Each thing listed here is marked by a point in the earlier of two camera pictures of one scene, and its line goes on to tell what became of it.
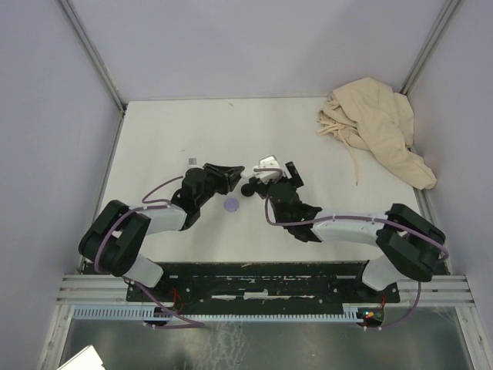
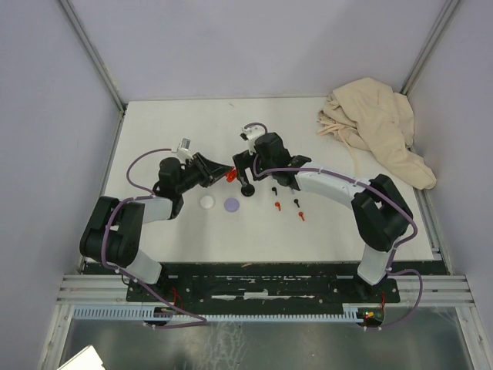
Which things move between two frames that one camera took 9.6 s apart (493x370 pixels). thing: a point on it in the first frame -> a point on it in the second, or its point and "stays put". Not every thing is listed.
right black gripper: (294, 182) -> (242, 161)
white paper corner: (86, 359) stays put
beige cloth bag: (369, 113) stays put
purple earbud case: (232, 205) stays put
